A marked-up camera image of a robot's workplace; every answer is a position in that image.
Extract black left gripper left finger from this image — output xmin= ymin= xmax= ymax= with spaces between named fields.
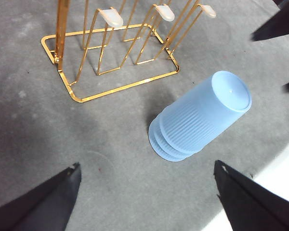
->
xmin=0 ymin=162 xmax=82 ymax=231

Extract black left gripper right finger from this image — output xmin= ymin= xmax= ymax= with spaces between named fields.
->
xmin=213 ymin=160 xmax=289 ymax=231

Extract blue ribbed plastic cup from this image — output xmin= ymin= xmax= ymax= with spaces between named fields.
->
xmin=151 ymin=115 xmax=201 ymax=157
xmin=148 ymin=117 xmax=194 ymax=162
xmin=158 ymin=70 xmax=253 ymax=154

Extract gold wire cup holder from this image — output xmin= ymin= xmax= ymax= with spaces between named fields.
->
xmin=40 ymin=0 xmax=217 ymax=103

